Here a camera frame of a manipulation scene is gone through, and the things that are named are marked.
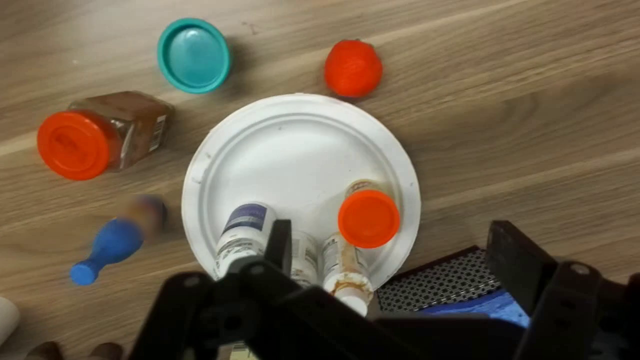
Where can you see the spice jar orange lid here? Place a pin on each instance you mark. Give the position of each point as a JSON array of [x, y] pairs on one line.
[[93, 137]]

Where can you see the white bottle blue label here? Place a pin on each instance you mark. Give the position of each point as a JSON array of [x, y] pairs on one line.
[[243, 237]]

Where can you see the blue sponge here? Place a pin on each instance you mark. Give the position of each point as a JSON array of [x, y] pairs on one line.
[[480, 308]]

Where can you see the brown moose plush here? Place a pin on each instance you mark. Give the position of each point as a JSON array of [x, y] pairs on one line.
[[73, 350]]

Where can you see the white paper plate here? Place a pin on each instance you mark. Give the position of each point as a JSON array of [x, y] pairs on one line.
[[293, 153]]

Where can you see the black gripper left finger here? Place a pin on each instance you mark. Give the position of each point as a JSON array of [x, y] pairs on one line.
[[233, 320]]

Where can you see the red toy strawberry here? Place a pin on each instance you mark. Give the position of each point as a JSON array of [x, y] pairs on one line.
[[352, 68]]

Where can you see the black mesh box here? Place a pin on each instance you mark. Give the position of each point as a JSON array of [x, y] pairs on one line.
[[447, 276]]

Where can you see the stained white pill bottle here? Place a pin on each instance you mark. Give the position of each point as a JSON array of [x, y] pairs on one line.
[[342, 272]]

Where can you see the teal lid green dough tub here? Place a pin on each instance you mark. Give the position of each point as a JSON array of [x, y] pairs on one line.
[[192, 54]]

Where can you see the blue-capped small bottle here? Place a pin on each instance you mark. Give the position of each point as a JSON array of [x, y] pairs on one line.
[[116, 240]]

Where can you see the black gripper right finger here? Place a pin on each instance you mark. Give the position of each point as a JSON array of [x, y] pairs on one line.
[[581, 313]]

